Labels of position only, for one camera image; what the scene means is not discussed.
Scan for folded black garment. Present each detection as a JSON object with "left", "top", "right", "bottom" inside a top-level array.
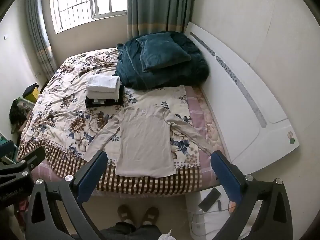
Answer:
[{"left": 85, "top": 85, "right": 124, "bottom": 108}]

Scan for white charging cable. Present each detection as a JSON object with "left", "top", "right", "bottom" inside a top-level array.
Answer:
[{"left": 190, "top": 205, "right": 233, "bottom": 238}]

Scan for pink quilted mattress sheet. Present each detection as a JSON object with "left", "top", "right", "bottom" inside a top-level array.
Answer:
[{"left": 185, "top": 86, "right": 229, "bottom": 189}]

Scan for teal window curtain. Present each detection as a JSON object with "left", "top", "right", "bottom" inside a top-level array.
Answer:
[
  {"left": 25, "top": 0, "right": 58, "bottom": 81},
  {"left": 126, "top": 0, "right": 194, "bottom": 38}
]

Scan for brown slipper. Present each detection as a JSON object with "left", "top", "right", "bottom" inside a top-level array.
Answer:
[
  {"left": 141, "top": 207, "right": 159, "bottom": 225},
  {"left": 117, "top": 205, "right": 134, "bottom": 225}
]

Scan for beige long sleeve shirt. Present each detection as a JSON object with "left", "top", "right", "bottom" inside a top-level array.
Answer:
[{"left": 83, "top": 106, "right": 214, "bottom": 178}]

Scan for folded white clothes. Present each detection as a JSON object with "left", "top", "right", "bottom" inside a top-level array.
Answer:
[{"left": 86, "top": 74, "right": 121, "bottom": 100}]

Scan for yellow box with black item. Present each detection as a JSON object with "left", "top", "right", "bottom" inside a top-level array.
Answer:
[{"left": 22, "top": 83, "right": 40, "bottom": 103}]

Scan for white bedside table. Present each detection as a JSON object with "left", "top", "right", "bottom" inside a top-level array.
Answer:
[{"left": 185, "top": 186, "right": 232, "bottom": 239}]

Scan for white bed headboard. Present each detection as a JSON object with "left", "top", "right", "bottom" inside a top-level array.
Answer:
[{"left": 185, "top": 22, "right": 299, "bottom": 174}]

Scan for teal plush pillow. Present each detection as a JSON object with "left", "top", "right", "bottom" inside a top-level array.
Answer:
[{"left": 137, "top": 32, "right": 191, "bottom": 72}]

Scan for dark teal plush blanket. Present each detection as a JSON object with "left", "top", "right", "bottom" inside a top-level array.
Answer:
[{"left": 116, "top": 31, "right": 209, "bottom": 90}]

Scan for pile of dark clothes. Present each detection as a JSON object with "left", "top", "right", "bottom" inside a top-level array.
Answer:
[{"left": 9, "top": 97, "right": 35, "bottom": 134}]

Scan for teal window curtain left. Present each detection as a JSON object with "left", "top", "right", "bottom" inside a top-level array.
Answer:
[{"left": 25, "top": 0, "right": 58, "bottom": 81}]

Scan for black smartphone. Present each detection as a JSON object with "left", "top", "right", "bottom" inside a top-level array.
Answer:
[{"left": 198, "top": 188, "right": 221, "bottom": 212}]

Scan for teal window curtain right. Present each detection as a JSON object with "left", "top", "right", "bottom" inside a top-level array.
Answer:
[{"left": 126, "top": 0, "right": 194, "bottom": 38}]

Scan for brown right slipper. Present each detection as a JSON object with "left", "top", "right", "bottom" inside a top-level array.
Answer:
[{"left": 141, "top": 207, "right": 159, "bottom": 225}]

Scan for brown left slipper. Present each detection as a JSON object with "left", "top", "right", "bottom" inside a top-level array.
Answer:
[{"left": 117, "top": 205, "right": 134, "bottom": 225}]

